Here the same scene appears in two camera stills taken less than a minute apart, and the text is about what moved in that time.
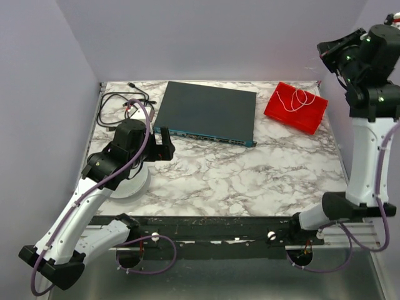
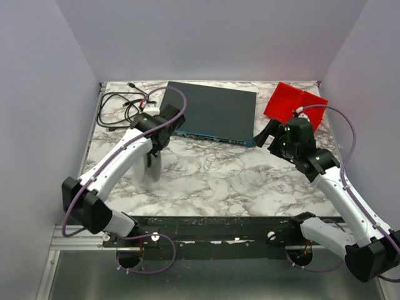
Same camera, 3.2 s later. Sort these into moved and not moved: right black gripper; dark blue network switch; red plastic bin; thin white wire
Moved: thin white wire; right black gripper
Not moved: red plastic bin; dark blue network switch
